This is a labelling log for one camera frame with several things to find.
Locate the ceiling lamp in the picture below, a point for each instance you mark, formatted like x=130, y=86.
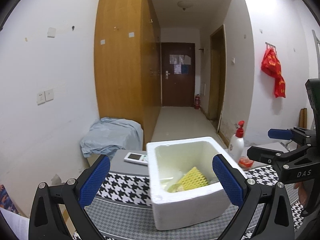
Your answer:
x=184, y=5

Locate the red plastic bags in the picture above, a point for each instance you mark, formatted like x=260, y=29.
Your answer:
x=271, y=66

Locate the wooden boards against wall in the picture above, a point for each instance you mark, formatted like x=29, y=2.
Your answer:
x=303, y=118

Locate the houndstooth table cloth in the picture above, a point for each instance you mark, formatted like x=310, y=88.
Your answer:
x=129, y=206

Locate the stack of papers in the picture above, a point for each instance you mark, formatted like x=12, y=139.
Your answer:
x=19, y=224

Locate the white red pump bottle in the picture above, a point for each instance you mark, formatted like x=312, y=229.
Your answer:
x=236, y=144

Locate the light blue cloth heap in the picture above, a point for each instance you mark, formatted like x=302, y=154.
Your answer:
x=108, y=135

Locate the wooden wardrobe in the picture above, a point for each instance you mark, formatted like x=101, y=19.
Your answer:
x=127, y=62

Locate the red fire extinguisher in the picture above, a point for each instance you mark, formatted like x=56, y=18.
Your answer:
x=197, y=101

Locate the white styrofoam box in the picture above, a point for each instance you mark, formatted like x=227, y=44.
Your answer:
x=168, y=162

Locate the white remote control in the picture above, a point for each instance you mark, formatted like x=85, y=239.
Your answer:
x=136, y=158

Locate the yellow foam fruit net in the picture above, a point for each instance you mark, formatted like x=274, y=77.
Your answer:
x=194, y=178

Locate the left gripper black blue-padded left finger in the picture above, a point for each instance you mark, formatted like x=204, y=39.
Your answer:
x=46, y=220

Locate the metal bunk bed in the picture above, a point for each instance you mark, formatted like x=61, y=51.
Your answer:
x=315, y=64

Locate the wall hook rack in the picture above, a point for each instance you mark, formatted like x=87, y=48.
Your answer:
x=269, y=45

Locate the white wall switches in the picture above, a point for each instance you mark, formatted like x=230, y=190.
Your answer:
x=46, y=96

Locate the green yellow snack bag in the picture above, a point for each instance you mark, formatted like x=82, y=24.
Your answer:
x=178, y=187

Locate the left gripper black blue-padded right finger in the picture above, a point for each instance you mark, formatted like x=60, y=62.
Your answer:
x=275, y=221

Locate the person's right hand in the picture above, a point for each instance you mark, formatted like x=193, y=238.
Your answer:
x=301, y=192

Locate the red orange snack packet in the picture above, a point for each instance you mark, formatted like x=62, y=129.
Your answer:
x=245, y=163

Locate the dark brown entrance door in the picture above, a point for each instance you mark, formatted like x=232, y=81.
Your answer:
x=178, y=74

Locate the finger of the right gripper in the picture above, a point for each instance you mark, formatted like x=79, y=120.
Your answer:
x=280, y=134
x=267, y=156

